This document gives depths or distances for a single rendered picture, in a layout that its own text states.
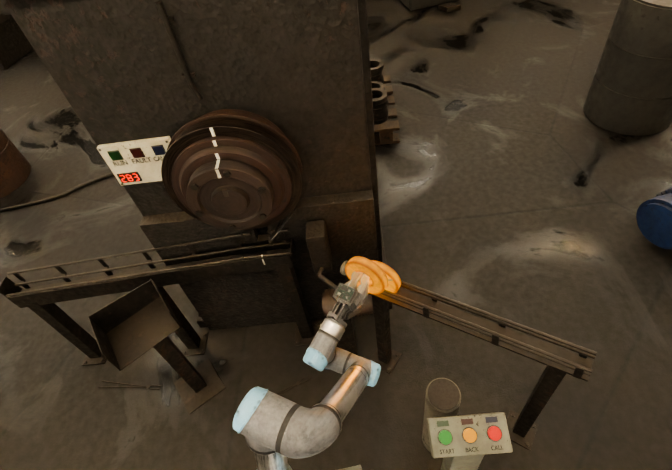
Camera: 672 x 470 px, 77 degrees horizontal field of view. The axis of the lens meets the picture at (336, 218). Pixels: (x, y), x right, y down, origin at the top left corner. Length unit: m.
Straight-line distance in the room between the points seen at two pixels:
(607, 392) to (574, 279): 0.61
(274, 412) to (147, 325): 0.93
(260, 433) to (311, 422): 0.12
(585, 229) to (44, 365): 3.18
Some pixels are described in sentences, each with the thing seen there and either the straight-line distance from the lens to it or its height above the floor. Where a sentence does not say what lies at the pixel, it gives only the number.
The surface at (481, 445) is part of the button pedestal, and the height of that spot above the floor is 0.59.
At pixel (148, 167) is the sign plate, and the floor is 1.13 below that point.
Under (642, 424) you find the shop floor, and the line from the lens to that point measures 2.39.
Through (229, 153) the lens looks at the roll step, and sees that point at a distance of 1.37.
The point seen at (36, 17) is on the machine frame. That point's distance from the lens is 1.55.
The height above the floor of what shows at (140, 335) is 0.60.
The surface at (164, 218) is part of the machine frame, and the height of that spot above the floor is 0.87.
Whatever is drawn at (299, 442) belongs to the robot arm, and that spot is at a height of 1.00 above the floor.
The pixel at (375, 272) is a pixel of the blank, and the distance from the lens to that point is 1.42.
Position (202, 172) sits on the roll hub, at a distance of 1.38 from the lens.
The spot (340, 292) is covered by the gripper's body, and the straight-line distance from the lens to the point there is 1.39.
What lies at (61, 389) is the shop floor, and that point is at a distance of 2.80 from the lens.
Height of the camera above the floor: 2.05
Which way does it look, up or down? 46 degrees down
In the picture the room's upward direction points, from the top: 10 degrees counter-clockwise
